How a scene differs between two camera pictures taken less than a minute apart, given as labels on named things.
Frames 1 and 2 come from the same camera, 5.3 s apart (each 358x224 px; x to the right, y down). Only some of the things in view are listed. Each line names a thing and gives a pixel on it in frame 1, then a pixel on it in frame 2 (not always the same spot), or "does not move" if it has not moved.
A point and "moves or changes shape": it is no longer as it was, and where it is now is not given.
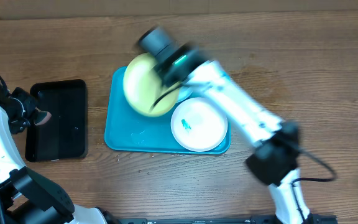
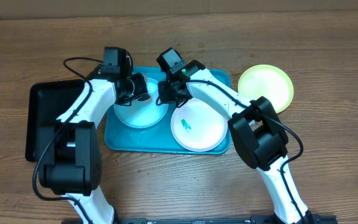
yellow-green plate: x=144 y=91 -> x=268 y=81
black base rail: x=319 y=219 does not move
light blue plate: x=184 y=92 moves or changes shape
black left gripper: x=28 y=100 -> x=120 y=101
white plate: x=199 y=124 does not move
